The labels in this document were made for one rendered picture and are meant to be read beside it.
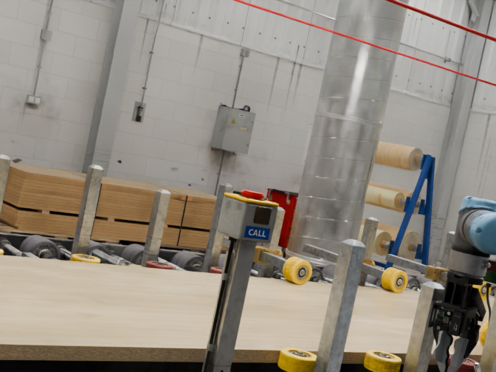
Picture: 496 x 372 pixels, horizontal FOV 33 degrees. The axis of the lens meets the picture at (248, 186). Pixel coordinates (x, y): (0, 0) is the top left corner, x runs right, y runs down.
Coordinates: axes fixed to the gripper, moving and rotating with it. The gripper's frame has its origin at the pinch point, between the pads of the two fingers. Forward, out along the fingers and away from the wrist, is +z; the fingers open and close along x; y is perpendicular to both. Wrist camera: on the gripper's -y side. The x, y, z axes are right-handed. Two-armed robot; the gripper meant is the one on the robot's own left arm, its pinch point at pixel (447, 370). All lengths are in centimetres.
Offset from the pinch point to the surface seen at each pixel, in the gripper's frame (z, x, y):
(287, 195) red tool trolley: 16, -442, -704
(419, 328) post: -6.5, -7.9, -1.0
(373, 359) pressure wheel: 4.3, -18.7, -7.2
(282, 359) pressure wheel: 5.2, -28.9, 15.7
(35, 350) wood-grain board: 5, -51, 63
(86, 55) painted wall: -91, -594, -490
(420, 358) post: -0.5, -6.4, -1.0
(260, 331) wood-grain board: 4.3, -42.7, 2.5
